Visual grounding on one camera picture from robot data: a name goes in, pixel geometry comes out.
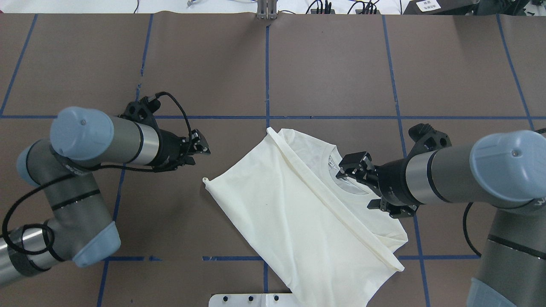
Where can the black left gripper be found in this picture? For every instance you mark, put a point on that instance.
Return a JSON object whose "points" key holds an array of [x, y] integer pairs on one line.
{"points": [[169, 149]]}

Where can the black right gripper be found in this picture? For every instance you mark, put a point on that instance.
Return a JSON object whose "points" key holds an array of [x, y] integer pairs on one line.
{"points": [[393, 181]]}

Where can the cream long-sleeve Twinkle shirt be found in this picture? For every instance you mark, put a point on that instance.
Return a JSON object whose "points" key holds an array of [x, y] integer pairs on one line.
{"points": [[313, 230]]}

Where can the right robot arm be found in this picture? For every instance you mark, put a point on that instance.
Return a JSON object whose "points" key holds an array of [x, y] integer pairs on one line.
{"points": [[504, 170]]}

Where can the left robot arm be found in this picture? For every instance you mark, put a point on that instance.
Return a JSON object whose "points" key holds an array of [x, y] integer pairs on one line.
{"points": [[82, 141]]}

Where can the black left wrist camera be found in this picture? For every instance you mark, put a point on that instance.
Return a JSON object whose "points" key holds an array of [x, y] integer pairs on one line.
{"points": [[142, 111]]}

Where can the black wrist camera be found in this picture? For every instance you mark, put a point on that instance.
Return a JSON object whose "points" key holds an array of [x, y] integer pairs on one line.
{"points": [[427, 139], [142, 111]]}

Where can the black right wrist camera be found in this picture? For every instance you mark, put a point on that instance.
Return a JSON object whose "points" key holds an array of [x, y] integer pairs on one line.
{"points": [[427, 139]]}

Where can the white camera post base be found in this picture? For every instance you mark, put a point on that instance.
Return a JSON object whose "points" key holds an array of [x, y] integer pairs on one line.
{"points": [[254, 300]]}

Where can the aluminium frame post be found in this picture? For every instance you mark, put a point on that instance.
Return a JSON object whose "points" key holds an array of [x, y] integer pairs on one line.
{"points": [[267, 9]]}

